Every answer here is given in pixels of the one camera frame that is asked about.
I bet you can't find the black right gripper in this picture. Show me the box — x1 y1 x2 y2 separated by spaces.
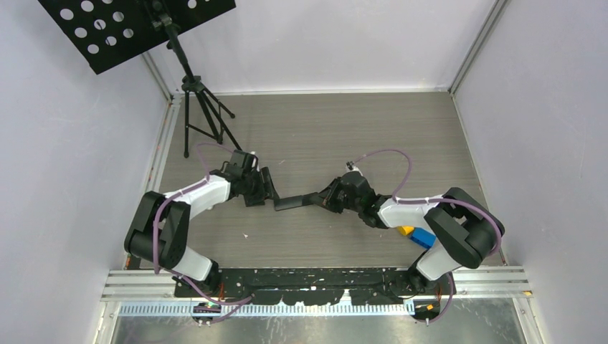
311 176 362 214

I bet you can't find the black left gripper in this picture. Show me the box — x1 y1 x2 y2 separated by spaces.
242 167 278 207

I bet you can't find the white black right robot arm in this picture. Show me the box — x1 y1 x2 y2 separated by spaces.
310 171 505 294

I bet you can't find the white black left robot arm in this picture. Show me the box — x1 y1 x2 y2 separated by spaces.
124 150 276 297

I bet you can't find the yellow toy brick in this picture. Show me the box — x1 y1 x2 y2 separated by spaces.
397 226 415 237

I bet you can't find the blue green white brick stack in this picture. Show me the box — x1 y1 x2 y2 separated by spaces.
409 227 436 249

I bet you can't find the black music stand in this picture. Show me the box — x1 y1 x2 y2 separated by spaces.
40 0 240 148

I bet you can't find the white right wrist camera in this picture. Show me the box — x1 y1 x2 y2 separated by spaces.
346 161 363 176

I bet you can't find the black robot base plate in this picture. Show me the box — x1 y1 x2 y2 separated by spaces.
172 267 456 315

